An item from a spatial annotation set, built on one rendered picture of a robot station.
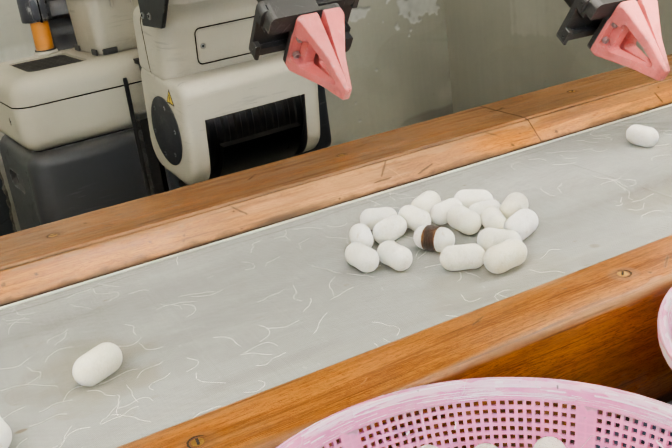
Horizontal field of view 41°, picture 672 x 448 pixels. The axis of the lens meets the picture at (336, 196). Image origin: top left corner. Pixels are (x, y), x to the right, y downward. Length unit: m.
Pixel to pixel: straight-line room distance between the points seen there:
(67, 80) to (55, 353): 0.86
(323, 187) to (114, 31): 0.77
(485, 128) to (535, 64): 2.07
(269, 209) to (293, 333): 0.23
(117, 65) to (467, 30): 1.94
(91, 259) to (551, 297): 0.41
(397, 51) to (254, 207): 2.41
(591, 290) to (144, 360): 0.31
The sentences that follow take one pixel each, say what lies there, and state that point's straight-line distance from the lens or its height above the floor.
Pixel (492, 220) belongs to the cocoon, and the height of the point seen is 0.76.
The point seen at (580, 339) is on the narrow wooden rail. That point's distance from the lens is 0.58.
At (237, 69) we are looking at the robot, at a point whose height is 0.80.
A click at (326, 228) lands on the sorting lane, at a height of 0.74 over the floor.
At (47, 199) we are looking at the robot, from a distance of 1.52.
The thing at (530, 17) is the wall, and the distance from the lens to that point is 3.02.
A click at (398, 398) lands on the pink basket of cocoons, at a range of 0.50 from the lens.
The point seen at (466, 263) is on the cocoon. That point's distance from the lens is 0.69.
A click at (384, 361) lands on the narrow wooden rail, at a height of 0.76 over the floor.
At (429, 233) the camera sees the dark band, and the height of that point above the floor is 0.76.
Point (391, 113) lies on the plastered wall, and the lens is 3.24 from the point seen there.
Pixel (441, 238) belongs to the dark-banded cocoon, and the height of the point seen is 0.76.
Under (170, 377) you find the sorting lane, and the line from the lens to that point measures 0.61.
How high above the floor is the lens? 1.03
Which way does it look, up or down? 19 degrees down
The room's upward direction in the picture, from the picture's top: 8 degrees counter-clockwise
